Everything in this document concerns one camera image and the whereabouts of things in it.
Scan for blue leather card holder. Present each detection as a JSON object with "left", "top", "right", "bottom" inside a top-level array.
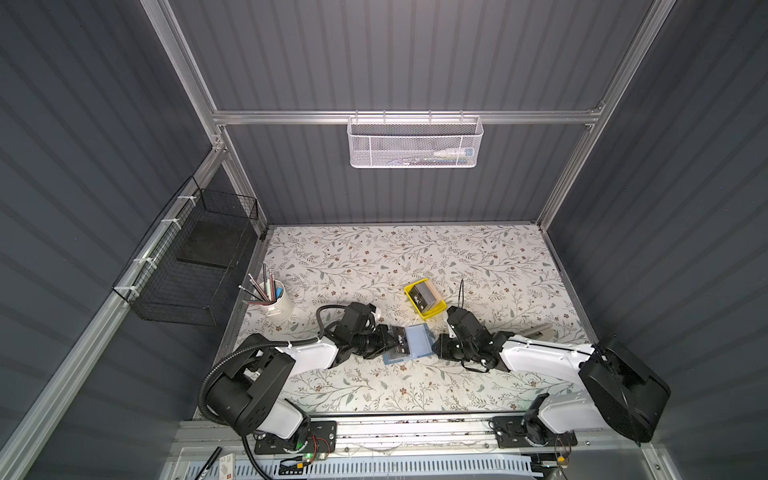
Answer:
[{"left": 382, "top": 323, "right": 435, "bottom": 365}]

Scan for yellow plastic card tray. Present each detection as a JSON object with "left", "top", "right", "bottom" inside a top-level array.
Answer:
[{"left": 404, "top": 278, "right": 447, "bottom": 321}]

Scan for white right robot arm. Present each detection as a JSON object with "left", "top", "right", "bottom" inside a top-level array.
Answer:
[{"left": 432, "top": 306, "right": 671, "bottom": 447}]

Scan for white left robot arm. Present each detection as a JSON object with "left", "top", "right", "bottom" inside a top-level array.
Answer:
[{"left": 197, "top": 302, "right": 408, "bottom": 450}]

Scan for white pen cup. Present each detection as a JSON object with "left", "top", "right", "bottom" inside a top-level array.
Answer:
[{"left": 260, "top": 280, "right": 294, "bottom": 321}]

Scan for pens in cup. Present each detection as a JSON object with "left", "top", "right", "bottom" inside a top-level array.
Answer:
[{"left": 238, "top": 265, "right": 285, "bottom": 306}]

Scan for white tube in basket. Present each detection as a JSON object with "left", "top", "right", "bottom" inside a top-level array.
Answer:
[{"left": 409, "top": 147, "right": 476, "bottom": 164}]

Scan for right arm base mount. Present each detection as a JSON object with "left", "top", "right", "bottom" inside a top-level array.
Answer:
[{"left": 488, "top": 415, "right": 578, "bottom": 449}]

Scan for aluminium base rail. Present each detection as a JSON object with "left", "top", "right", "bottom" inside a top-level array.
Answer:
[{"left": 173, "top": 410, "right": 655, "bottom": 457}]

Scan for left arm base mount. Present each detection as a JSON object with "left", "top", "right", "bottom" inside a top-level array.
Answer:
[{"left": 252, "top": 419, "right": 338, "bottom": 456}]

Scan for black corrugated cable hose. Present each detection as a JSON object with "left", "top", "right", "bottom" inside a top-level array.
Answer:
[{"left": 197, "top": 304, "right": 349, "bottom": 421}]

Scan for black wire mesh basket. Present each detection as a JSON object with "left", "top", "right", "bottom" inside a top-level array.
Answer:
[{"left": 113, "top": 180, "right": 260, "bottom": 327}]

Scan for white wire mesh basket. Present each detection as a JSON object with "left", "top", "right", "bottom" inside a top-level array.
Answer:
[{"left": 346, "top": 113, "right": 484, "bottom": 169}]

